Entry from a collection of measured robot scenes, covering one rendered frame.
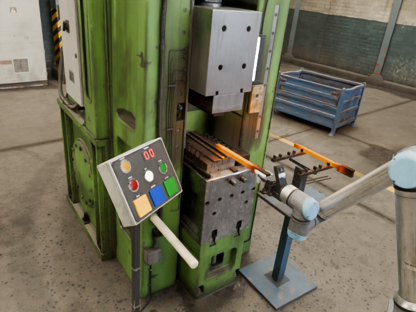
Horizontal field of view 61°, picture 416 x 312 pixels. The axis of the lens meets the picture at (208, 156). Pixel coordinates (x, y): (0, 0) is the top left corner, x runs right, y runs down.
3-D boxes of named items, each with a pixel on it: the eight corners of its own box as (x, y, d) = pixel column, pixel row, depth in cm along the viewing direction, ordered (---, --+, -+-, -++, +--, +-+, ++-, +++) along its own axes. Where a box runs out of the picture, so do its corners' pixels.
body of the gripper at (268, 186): (260, 190, 173) (278, 203, 165) (263, 175, 170) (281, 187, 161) (272, 187, 178) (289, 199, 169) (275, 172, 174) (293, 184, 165)
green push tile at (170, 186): (179, 190, 167) (173, 176, 166) (170, 197, 161) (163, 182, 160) (176, 190, 168) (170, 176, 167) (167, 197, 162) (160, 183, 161)
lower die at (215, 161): (234, 167, 207) (236, 154, 203) (205, 174, 196) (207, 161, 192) (195, 140, 237) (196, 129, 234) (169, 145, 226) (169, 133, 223)
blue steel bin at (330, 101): (355, 125, 580) (368, 82, 548) (332, 136, 527) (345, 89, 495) (293, 106, 653) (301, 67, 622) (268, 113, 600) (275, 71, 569)
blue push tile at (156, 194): (166, 199, 159) (159, 184, 158) (156, 206, 153) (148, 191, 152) (163, 199, 160) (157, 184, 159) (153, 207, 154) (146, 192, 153)
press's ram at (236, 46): (262, 90, 195) (275, 12, 178) (205, 96, 174) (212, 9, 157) (218, 72, 225) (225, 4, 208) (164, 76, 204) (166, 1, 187)
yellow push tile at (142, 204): (152, 209, 151) (145, 193, 150) (140, 218, 145) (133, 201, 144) (149, 210, 152) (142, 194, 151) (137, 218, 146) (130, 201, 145)
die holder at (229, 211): (249, 227, 230) (259, 166, 210) (200, 246, 209) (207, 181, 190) (201, 187, 270) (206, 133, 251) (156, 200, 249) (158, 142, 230)
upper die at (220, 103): (241, 109, 192) (244, 92, 187) (212, 114, 181) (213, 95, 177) (199, 89, 222) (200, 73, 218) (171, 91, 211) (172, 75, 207)
